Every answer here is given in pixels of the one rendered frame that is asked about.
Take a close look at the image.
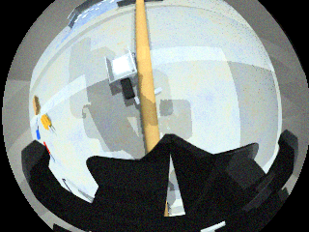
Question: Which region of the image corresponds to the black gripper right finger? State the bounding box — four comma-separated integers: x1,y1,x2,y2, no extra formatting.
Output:
169,134,259,214

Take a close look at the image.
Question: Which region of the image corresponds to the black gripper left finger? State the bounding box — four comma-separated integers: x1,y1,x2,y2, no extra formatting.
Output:
86,134,171,216

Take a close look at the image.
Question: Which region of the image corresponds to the long wooden-handled scraper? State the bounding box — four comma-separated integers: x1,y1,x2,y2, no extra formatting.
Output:
116,0,161,154

